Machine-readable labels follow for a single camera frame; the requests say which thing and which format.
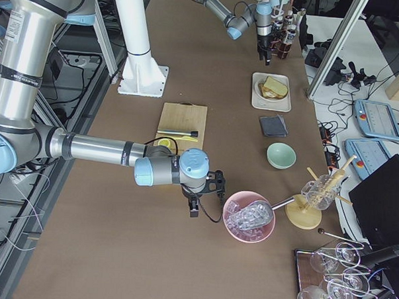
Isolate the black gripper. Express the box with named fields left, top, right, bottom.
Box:
left=181, top=170, right=226, bottom=218
left=257, top=34, right=271, bottom=65

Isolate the white round plate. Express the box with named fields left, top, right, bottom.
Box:
left=255, top=76, right=289, bottom=101

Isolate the bread slice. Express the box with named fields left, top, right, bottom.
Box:
left=263, top=76, right=288, bottom=96
left=258, top=84, right=283, bottom=99

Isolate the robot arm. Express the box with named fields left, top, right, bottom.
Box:
left=196, top=0, right=273, bottom=65
left=0, top=0, right=225, bottom=217

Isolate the cream rabbit tray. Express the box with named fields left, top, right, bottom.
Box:
left=251, top=72, right=291, bottom=112

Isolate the wine glass rack tray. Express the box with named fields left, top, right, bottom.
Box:
left=292, top=237, right=399, bottom=299

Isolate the front tea bottle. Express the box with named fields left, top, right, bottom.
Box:
left=277, top=24, right=296, bottom=59

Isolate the tea bottle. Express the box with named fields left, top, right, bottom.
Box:
left=277, top=24, right=296, bottom=59
left=282, top=11, right=294, bottom=30
left=271, top=16, right=283, bottom=43

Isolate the left tea bottle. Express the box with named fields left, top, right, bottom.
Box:
left=271, top=16, right=283, bottom=43

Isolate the right tea bottle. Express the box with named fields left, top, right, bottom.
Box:
left=282, top=11, right=294, bottom=30

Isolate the pink ice bowl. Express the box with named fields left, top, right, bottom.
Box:
left=223, top=191, right=275, bottom=243

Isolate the white cup rack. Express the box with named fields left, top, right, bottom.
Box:
left=256, top=0, right=290, bottom=19

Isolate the steel ice scoop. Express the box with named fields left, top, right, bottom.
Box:
left=226, top=197, right=294, bottom=231

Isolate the grey folded cloth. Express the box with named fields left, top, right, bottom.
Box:
left=259, top=114, right=288, bottom=138

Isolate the yellow plastic knife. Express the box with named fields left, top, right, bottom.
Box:
left=179, top=136, right=199, bottom=142

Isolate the half lemon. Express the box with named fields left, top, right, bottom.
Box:
left=157, top=138, right=172, bottom=148

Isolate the bamboo cutting board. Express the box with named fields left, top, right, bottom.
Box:
left=157, top=103, right=208, bottom=151

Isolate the green ceramic bowl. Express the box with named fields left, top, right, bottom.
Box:
left=266, top=142, right=296, bottom=170

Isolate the wooden cup stand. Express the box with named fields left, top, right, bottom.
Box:
left=286, top=155, right=357, bottom=230

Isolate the glass mug on stand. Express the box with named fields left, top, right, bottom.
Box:
left=301, top=174, right=341, bottom=210

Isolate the upper teach pendant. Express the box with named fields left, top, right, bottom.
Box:
left=353, top=99, right=399, bottom=141

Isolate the teach pendant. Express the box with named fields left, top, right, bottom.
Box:
left=353, top=99, right=399, bottom=141
left=344, top=138, right=391, bottom=180

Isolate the lower teach pendant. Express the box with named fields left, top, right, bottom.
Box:
left=344, top=138, right=391, bottom=180

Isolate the black laptop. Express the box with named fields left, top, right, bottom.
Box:
left=349, top=154, right=399, bottom=246

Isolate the copper wire bottle rack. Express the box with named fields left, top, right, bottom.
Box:
left=272, top=24, right=296, bottom=59

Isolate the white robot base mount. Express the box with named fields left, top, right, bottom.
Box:
left=115, top=0, right=169, bottom=98

